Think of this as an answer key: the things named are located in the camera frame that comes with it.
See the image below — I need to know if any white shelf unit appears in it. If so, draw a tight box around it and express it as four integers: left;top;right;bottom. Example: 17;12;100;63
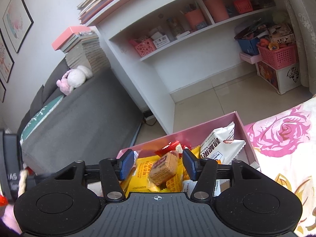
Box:
85;0;292;135

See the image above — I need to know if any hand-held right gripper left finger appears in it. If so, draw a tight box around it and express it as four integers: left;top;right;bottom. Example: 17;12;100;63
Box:
53;149;135;201

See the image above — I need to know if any printed cardboard toy box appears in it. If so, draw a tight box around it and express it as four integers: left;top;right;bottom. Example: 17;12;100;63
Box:
268;23;297;45

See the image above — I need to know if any small white labelled box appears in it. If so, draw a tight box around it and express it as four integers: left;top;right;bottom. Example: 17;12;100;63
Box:
150;32;171;49

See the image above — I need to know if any white packet dark print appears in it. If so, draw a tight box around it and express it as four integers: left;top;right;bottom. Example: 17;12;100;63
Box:
200;123;246;165

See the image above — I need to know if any pink cover book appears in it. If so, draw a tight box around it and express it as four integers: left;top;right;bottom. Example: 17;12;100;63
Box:
52;26;95;51

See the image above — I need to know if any large yellow waffle packet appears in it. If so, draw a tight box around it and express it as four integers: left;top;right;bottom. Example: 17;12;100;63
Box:
122;155;158;193

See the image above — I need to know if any large pink cup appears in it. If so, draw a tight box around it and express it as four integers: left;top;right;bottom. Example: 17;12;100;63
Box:
204;0;230;23

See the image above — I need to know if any cream lace curtain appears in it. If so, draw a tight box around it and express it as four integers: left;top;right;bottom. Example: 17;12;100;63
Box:
281;0;316;88

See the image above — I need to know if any stack of grey books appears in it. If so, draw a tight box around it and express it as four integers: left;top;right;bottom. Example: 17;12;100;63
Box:
62;31;110;71

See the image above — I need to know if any pile of flat books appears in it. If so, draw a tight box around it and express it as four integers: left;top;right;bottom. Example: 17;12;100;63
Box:
77;0;129;25

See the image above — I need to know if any pink white plush toy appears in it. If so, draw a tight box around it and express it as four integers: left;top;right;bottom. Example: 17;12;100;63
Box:
56;65;93;95

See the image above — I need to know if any blue storage box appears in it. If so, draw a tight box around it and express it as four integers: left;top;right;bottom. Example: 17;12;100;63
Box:
237;36;261;56

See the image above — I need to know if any teal patterned pillow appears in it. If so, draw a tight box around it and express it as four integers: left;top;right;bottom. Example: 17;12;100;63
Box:
20;95;64;145

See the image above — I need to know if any small framed picture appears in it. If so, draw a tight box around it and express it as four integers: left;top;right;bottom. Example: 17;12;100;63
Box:
0;79;7;103

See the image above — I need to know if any red foil snack packet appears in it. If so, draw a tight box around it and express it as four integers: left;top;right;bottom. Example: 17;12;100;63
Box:
155;141;183;157

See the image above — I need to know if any small pink lattice basket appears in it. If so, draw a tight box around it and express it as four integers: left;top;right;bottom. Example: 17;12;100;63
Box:
128;38;157;57

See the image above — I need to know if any medium framed picture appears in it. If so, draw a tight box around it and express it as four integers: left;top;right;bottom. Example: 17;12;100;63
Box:
0;28;15;83

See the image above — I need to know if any small red basket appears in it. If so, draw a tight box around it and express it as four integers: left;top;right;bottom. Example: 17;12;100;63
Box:
233;0;253;14

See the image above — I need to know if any pink tray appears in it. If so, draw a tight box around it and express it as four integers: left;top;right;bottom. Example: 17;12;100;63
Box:
239;52;262;64

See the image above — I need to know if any pink cardboard box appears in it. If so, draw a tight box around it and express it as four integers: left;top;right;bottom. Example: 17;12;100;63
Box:
116;112;260;198

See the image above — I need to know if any person's left forearm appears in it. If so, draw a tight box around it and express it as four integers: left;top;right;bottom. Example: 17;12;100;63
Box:
0;194;24;237

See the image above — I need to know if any green plush ball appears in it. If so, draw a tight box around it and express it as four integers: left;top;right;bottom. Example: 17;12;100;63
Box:
273;10;289;25

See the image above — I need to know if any grey sofa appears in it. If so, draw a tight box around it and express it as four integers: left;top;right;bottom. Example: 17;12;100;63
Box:
17;57;144;176

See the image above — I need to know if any white printed storage box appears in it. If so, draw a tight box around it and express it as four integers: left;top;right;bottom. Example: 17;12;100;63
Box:
255;60;302;95

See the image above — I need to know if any large framed picture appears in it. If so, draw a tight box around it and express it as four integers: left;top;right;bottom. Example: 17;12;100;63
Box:
2;0;34;54

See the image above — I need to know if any clear jar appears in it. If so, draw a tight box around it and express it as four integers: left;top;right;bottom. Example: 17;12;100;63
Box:
166;17;185;39

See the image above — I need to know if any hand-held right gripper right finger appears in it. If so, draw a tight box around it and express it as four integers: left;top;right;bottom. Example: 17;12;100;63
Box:
182;148;264;201

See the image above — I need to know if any white rope strap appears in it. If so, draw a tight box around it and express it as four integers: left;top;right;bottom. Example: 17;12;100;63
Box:
17;169;29;199

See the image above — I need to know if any large pink lattice basket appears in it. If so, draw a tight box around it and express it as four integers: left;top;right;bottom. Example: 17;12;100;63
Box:
257;42;298;70

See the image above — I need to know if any white grey snack packet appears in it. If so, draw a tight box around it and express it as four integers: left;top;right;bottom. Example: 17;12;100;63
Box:
184;179;230;197

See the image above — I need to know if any clear biscuit packet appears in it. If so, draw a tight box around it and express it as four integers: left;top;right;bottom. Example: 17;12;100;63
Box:
148;152;179;186

